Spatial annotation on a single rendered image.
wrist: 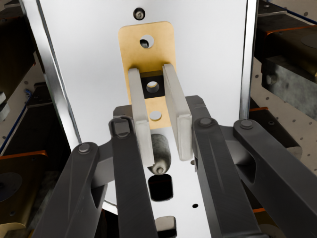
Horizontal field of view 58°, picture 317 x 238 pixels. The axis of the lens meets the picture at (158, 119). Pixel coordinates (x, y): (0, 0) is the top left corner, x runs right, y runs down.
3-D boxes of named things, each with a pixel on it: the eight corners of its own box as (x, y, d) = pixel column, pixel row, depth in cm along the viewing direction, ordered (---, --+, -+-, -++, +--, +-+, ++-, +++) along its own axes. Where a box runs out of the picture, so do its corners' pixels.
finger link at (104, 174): (143, 181, 14) (80, 191, 14) (136, 123, 18) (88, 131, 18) (139, 157, 13) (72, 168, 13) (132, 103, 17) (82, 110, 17)
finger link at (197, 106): (198, 148, 13) (262, 139, 13) (180, 96, 17) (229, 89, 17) (199, 172, 14) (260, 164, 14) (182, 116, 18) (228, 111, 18)
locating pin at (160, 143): (167, 145, 38) (175, 180, 32) (143, 148, 38) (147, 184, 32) (165, 125, 36) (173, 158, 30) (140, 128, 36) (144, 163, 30)
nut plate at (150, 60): (179, 123, 24) (181, 131, 23) (133, 129, 24) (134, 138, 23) (172, 19, 19) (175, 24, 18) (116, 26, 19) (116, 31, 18)
